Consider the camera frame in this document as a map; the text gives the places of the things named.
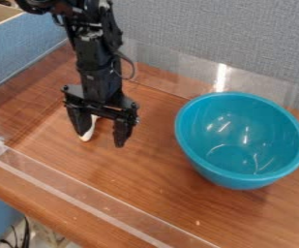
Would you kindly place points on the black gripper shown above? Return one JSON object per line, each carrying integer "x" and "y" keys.
{"x": 98, "y": 95}

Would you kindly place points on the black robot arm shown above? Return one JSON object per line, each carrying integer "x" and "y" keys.
{"x": 95, "y": 38}

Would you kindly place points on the white toy mushroom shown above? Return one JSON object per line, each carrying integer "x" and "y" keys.
{"x": 89, "y": 134}

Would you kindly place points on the blue plastic bowl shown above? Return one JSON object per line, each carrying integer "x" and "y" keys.
{"x": 239, "y": 138}

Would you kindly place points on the clear acrylic barrier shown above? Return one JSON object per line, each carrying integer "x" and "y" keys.
{"x": 135, "y": 196}

